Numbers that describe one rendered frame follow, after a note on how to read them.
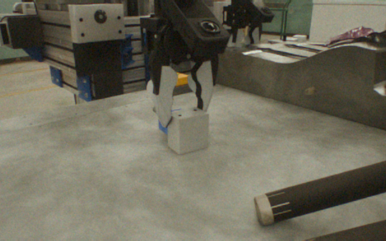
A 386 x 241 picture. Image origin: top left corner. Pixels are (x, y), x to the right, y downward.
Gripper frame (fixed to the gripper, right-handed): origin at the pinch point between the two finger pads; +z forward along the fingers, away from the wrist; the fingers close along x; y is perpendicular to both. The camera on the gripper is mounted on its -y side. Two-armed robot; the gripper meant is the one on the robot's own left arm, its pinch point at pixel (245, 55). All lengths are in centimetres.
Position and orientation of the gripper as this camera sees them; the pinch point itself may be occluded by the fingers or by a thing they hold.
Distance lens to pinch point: 99.5
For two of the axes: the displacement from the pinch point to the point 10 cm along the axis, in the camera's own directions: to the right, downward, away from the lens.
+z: 0.0, 9.3, 3.7
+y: -5.3, -3.1, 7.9
